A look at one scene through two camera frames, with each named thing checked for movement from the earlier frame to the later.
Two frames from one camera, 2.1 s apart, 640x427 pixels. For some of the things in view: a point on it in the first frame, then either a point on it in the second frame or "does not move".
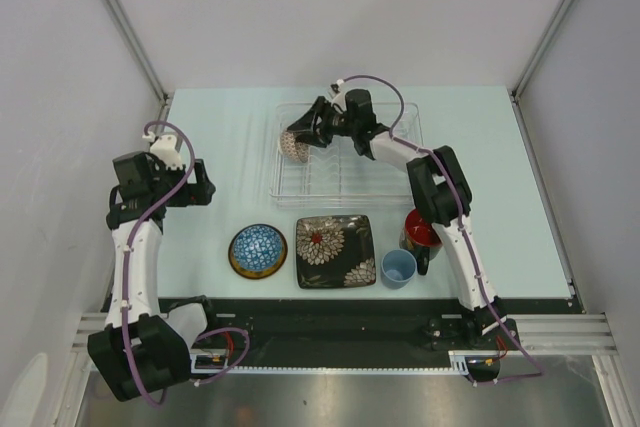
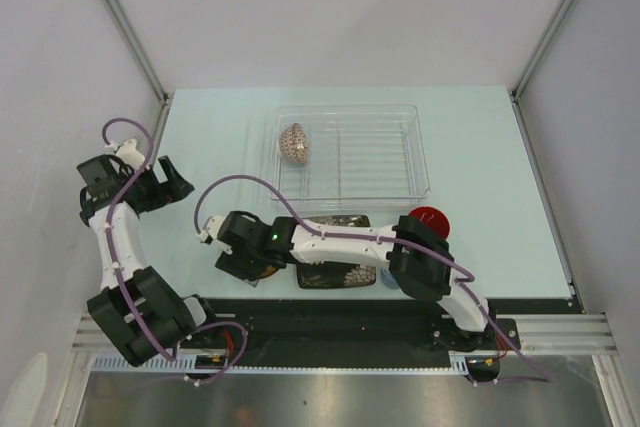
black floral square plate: (334, 251) does not move
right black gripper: (321, 109) → (232, 262)
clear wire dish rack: (340, 174) does not move
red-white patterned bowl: (292, 149) does not move
